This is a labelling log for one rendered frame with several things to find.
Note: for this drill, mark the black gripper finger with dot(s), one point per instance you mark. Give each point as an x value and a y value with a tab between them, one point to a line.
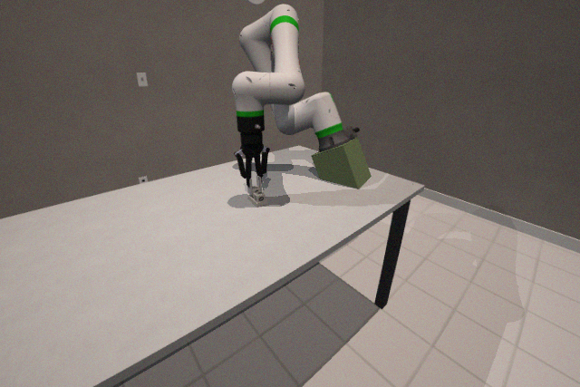
261	166
246	173

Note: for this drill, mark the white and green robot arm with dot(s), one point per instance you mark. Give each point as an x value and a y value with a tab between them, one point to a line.
251	90

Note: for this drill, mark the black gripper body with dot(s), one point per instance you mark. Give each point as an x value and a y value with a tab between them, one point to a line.
248	141

